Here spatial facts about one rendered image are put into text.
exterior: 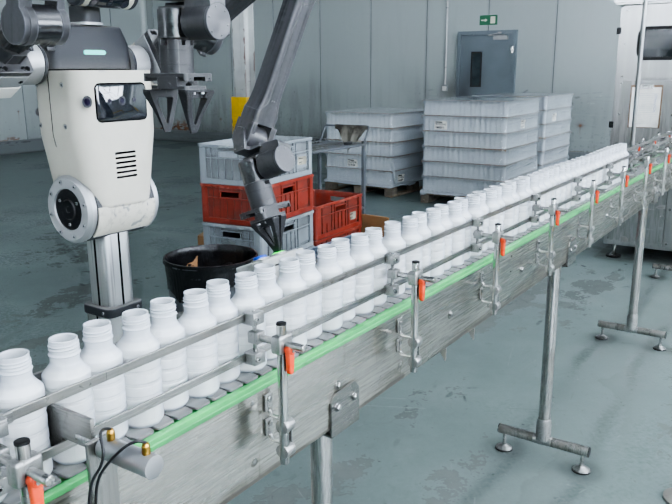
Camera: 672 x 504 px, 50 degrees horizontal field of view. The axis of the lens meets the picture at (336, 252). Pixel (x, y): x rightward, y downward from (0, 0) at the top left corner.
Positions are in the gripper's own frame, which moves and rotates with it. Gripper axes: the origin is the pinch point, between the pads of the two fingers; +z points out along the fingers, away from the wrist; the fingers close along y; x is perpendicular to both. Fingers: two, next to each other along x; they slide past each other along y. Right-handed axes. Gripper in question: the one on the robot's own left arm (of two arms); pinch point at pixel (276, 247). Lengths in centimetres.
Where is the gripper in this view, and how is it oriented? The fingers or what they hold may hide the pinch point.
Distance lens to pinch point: 157.0
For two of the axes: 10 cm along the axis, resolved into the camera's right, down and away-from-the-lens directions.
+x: -7.8, 2.1, 5.9
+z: 2.9, 9.6, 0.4
